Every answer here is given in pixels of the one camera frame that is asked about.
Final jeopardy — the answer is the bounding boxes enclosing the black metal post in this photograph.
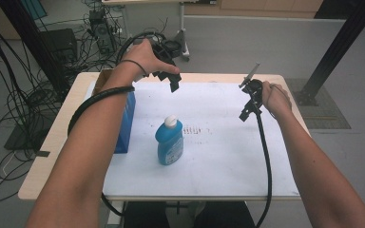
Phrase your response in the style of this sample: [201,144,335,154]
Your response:
[294,0,365,106]
[0,0,69,96]

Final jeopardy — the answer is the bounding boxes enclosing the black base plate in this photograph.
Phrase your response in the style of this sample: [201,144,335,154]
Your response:
[3,123,46,151]

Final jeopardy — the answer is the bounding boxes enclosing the thin dark wrist strap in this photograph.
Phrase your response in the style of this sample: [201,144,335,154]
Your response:
[269,83,293,121]

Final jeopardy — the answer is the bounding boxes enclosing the person's right leg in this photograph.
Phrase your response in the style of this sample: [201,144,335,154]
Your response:
[193,201,257,228]

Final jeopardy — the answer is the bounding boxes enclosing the person's leg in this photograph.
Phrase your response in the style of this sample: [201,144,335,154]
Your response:
[193,201,257,228]
[123,201,169,228]

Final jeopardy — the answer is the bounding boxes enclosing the person's left leg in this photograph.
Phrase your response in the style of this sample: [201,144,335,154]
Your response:
[123,201,169,228]

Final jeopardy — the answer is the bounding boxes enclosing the bundle of black floor cables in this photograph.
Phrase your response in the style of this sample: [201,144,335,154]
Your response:
[0,6,88,204]

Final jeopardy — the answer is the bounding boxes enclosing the wooden cabinet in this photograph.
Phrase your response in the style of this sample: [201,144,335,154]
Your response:
[183,0,325,19]

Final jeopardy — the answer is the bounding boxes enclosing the white table mat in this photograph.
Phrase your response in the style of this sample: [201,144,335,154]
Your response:
[85,80,300,198]

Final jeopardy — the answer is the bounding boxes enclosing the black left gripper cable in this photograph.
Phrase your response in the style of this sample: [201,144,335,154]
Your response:
[67,30,167,219]

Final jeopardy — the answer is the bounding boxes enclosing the blue bottle with white cap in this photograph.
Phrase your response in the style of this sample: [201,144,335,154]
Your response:
[154,114,184,166]

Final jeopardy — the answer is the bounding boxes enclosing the person's left hand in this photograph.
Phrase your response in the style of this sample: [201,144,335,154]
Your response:
[122,38,182,82]

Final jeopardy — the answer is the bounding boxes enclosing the blue cardboard box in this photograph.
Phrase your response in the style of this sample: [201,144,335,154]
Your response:
[90,68,137,155]

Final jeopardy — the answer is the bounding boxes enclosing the person's right hand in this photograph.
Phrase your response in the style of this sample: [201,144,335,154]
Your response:
[261,81,293,119]

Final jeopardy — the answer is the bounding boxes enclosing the black hair band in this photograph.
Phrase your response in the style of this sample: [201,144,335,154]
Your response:
[120,59,149,78]

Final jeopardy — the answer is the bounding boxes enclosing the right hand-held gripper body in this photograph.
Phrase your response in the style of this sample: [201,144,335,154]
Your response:
[238,62,265,112]

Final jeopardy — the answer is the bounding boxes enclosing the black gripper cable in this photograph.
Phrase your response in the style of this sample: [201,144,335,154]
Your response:
[67,30,167,219]
[254,108,274,228]

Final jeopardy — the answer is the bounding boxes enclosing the grey floor grating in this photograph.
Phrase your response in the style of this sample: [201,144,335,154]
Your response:
[286,78,352,130]

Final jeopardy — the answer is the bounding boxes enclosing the black case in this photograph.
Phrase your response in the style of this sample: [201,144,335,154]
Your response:
[39,28,79,65]

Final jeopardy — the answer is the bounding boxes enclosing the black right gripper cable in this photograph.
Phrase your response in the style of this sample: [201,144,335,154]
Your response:
[254,108,274,228]

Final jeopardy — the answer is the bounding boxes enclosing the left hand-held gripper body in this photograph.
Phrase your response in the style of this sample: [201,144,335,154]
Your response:
[144,32,183,67]

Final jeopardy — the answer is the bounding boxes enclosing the computer tower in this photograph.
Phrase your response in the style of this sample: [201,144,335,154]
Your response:
[88,9,118,55]

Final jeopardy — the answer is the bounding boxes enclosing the white table leg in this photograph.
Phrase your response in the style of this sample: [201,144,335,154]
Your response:
[106,200,125,228]

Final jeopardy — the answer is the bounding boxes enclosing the white desk leg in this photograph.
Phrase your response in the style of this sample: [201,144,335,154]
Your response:
[120,5,133,44]
[176,0,192,62]

